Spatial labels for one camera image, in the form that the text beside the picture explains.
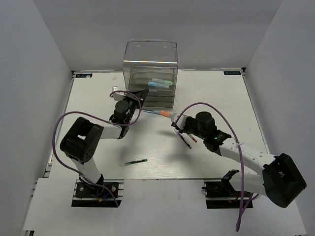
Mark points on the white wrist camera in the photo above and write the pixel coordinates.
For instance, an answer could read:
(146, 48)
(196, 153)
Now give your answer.
(178, 121)
(117, 94)

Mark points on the clear acrylic drawer organizer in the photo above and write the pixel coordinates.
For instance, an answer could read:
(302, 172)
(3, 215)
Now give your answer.
(147, 59)

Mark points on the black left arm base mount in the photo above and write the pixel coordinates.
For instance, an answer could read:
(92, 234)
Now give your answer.
(84, 196)

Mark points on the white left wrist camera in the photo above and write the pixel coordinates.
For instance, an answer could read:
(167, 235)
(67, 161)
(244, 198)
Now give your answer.
(117, 94)

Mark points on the green cap highlighter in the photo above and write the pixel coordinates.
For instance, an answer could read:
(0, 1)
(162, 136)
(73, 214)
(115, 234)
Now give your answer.
(162, 81)

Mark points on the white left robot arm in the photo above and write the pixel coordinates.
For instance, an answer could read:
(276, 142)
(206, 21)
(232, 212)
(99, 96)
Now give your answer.
(80, 142)

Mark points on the purple ink pen refill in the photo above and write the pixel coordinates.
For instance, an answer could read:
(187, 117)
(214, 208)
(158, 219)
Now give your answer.
(183, 139)

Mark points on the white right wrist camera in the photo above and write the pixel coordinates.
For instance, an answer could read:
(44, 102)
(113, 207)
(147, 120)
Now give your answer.
(178, 121)

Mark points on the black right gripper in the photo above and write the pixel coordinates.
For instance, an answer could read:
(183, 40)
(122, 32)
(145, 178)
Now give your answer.
(185, 129)

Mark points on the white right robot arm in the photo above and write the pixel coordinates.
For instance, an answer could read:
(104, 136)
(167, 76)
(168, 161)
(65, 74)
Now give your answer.
(274, 176)

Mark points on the orange cap highlighter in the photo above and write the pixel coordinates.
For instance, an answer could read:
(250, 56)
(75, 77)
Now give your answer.
(168, 114)

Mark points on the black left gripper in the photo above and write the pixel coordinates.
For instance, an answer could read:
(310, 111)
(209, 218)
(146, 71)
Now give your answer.
(141, 94)

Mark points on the blue cap highlighter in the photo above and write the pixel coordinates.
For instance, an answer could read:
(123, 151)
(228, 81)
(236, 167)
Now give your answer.
(158, 85)

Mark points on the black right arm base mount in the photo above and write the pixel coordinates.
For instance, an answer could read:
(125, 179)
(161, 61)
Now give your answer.
(220, 194)

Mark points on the green ink pen refill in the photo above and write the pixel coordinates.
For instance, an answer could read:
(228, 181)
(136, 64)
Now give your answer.
(133, 162)

